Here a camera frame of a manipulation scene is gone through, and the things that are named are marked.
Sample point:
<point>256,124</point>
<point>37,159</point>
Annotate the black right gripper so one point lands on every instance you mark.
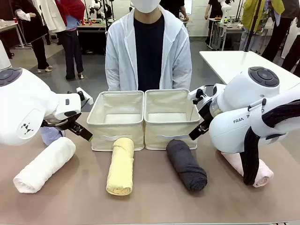
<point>206,116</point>

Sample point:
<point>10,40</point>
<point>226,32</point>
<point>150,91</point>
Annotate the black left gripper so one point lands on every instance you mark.
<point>74,126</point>

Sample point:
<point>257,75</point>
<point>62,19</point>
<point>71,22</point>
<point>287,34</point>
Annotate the dark grey towel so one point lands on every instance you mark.
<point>186,166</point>

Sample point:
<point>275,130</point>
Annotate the white towel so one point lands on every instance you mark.
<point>44,164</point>

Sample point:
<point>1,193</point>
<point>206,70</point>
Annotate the pink towel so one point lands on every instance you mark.
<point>263,172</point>

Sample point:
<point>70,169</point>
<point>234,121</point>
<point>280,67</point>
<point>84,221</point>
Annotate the person's left sleeved forearm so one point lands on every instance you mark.
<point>182,75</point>

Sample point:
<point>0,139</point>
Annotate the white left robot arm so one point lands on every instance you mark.
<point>23,105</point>

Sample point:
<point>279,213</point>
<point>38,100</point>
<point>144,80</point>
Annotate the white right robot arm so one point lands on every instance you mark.
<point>234,131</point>

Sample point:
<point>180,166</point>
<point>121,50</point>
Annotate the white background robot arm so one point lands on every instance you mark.
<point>224,8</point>

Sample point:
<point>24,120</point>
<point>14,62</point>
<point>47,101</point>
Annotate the person's right sleeved forearm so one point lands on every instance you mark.
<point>113,75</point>

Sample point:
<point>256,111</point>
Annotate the beige fabric storage bin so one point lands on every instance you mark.
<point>171,131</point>
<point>117,133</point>

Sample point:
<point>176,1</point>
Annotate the yellow rolled towel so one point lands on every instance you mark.
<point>120,168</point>

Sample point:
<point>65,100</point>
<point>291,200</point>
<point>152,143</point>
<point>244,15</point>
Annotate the white side table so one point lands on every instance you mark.
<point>232,63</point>

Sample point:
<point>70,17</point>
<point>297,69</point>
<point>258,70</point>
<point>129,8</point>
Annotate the person in white jacket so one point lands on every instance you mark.
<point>122,54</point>

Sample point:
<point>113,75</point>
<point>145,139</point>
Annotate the figure in red top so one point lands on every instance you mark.
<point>72,47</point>

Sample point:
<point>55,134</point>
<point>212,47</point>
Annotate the black background table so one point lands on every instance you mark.
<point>92,35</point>

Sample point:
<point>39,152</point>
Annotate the grey metal background table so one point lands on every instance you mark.
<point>226,30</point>

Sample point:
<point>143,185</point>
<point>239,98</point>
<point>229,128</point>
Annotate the figure in black dress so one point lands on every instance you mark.
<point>35,28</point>

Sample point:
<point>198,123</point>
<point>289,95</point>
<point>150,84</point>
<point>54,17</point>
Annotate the person in black clothes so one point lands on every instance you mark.
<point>214,14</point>

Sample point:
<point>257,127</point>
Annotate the black tripod pole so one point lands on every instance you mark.
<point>253,25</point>

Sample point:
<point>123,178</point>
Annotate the hanging white coat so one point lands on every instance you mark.
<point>52,16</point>

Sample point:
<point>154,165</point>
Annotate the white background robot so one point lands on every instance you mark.
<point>97,8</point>

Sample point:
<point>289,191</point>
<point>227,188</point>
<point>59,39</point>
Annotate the person in dark trousers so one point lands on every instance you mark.
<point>284,35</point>

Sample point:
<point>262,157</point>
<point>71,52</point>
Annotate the grey background desk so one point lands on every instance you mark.
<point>11,27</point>

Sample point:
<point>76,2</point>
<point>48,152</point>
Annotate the person in yellow-green jacket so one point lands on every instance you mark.
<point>260,16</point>

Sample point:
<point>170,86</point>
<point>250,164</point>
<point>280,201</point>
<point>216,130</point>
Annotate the white face mask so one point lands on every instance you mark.
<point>145,5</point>

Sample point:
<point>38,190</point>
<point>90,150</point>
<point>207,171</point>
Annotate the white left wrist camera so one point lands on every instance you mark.
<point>86,95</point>

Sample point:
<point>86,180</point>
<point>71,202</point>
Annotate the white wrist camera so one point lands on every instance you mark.
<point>196,92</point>
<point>86,95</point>

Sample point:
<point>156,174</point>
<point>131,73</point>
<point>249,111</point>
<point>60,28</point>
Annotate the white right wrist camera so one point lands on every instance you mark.
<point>196,92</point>

